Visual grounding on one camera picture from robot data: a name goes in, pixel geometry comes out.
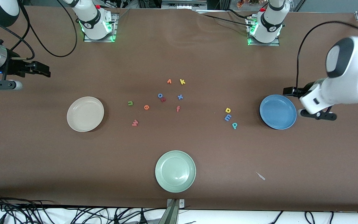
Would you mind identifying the blue round plate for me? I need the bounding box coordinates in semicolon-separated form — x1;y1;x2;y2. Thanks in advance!
259;95;297;130

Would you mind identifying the beige round plate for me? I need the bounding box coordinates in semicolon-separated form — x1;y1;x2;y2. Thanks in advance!
67;96;105;132

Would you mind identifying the brown paper table cover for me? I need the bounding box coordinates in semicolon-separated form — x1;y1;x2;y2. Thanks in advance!
0;6;358;212

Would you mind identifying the pale green round plate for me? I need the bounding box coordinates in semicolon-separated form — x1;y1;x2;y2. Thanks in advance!
155;150;196;193

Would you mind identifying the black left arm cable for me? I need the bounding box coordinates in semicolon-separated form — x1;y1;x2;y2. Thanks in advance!
296;21;358;91

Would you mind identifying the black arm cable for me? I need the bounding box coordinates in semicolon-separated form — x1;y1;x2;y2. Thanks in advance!
296;21;358;91
0;0;77;59

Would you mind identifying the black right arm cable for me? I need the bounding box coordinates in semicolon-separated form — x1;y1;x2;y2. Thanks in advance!
0;0;77;59

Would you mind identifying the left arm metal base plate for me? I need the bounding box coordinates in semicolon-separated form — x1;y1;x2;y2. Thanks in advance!
247;17;280;46

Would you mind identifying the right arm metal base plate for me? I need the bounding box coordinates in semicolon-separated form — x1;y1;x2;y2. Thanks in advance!
84;13;119;42

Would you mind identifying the black cable on table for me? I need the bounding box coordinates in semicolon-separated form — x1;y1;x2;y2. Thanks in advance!
198;9;257;28

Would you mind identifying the aluminium frame bar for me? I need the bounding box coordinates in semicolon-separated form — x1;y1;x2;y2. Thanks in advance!
162;0;207;10

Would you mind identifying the black cable tangle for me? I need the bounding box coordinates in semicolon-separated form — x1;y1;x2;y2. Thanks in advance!
0;191;167;224

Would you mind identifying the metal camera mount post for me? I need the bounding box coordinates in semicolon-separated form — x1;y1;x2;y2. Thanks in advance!
166;199;185;224

